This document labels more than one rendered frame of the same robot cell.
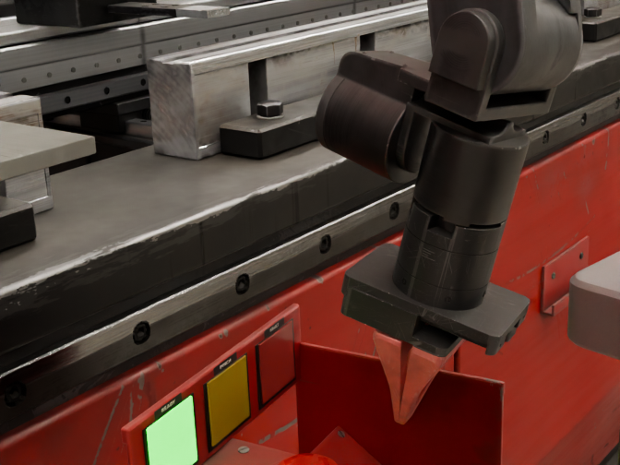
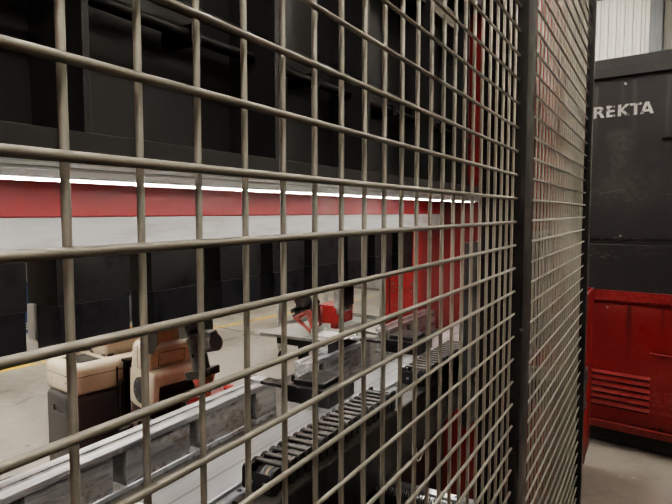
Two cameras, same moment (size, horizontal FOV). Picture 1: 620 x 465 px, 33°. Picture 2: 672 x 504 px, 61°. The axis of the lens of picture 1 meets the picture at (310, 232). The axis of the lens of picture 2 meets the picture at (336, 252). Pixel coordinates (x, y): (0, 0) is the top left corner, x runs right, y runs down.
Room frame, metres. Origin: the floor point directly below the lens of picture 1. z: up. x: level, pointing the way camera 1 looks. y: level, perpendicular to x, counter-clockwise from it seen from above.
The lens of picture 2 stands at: (2.49, 0.10, 1.41)
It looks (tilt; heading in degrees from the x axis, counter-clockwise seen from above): 4 degrees down; 172
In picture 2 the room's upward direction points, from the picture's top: straight up
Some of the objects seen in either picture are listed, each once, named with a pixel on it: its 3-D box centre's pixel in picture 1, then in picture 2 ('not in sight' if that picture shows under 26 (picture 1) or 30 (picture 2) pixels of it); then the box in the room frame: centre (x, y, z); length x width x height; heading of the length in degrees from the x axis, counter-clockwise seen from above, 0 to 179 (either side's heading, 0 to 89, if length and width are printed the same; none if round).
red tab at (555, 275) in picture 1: (570, 274); not in sight; (1.37, -0.37, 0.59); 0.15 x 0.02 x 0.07; 142
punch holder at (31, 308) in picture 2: not in sight; (80, 297); (1.42, -0.21, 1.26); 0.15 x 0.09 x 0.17; 142
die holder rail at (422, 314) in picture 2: not in sight; (407, 329); (0.23, 0.73, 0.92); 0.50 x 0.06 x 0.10; 142
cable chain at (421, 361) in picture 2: not in sight; (438, 359); (1.07, 0.58, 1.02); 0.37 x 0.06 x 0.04; 142
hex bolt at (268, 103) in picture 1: (269, 109); not in sight; (1.02, 0.03, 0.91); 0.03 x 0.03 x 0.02
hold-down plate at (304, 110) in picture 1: (330, 113); not in sight; (1.10, -0.03, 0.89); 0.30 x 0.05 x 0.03; 142
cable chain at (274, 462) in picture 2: not in sight; (332, 431); (1.51, 0.23, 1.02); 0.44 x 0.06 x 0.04; 142
